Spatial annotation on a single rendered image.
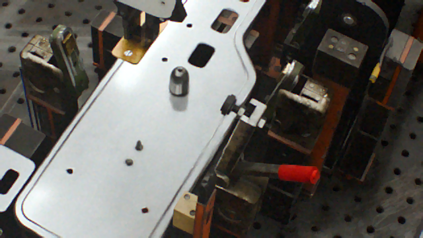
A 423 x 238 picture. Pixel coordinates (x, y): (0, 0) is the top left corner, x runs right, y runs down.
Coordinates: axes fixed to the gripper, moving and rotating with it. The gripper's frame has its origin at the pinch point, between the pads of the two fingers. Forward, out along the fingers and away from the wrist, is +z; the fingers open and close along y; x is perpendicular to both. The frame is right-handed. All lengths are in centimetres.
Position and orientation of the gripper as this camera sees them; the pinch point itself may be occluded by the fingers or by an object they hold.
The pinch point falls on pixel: (140, 25)
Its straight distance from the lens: 95.8
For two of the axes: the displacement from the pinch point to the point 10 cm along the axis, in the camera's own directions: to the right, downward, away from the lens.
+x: -4.6, 7.3, -5.1
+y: -8.9, -4.1, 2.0
